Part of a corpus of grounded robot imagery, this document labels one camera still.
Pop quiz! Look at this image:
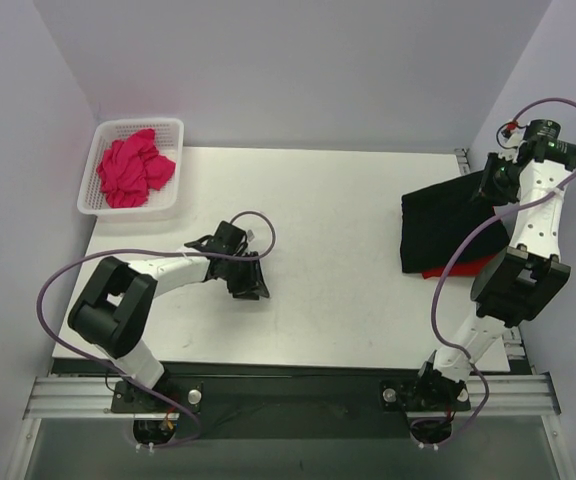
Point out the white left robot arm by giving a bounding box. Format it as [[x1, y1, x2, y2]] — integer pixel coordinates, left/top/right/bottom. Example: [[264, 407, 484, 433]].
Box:
[[68, 221, 270, 412]]

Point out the black t shirt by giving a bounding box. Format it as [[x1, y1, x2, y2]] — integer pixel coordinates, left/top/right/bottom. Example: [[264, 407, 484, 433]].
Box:
[[400, 172, 510, 275]]

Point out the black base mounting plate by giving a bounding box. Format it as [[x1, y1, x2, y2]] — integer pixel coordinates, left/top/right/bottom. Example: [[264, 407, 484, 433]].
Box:
[[110, 358, 474, 441]]

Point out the pink t shirt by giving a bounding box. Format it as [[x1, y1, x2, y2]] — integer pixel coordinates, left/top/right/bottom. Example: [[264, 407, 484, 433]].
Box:
[[96, 128, 176, 209]]

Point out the red folded t shirt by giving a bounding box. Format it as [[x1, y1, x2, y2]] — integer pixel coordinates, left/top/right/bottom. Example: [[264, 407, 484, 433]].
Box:
[[421, 255, 494, 279]]

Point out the white plastic basket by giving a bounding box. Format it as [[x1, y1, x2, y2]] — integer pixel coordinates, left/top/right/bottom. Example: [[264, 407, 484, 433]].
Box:
[[77, 117, 184, 221]]

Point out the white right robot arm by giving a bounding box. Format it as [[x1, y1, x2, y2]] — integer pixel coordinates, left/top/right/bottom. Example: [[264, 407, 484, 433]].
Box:
[[410, 119, 576, 408]]

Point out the aluminium frame rail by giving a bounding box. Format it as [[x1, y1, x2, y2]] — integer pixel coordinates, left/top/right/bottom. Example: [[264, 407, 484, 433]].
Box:
[[24, 375, 561, 419]]

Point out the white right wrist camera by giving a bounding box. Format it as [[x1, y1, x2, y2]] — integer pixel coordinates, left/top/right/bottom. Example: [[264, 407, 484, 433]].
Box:
[[496, 120, 526, 150]]

